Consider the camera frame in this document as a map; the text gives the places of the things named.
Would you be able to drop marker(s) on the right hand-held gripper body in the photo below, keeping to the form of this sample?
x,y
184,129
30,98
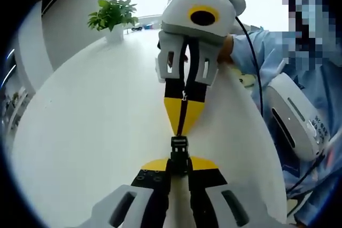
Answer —
x,y
181,14

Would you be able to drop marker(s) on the black plastic buckle pronged part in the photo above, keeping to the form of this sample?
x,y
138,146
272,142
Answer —
x,y
179,140

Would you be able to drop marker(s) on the black plastic buckle socket part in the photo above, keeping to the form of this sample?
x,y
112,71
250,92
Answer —
x,y
180,158

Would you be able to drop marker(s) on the small blue object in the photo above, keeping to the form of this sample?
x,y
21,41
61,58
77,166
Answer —
x,y
147,26

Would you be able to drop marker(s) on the person in light blue shirt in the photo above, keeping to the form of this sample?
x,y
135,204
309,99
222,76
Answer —
x,y
267,59

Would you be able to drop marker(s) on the white grey chest device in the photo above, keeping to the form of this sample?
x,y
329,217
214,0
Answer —
x,y
291,110

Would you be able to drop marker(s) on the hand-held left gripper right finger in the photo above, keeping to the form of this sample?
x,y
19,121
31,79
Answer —
x,y
221,201

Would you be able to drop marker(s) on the small black object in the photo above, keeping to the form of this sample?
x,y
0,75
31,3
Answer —
x,y
136,28

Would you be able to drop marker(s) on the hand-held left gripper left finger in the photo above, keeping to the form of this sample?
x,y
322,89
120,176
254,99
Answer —
x,y
133,198

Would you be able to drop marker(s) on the green potted plant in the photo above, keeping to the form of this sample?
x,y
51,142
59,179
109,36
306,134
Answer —
x,y
112,14

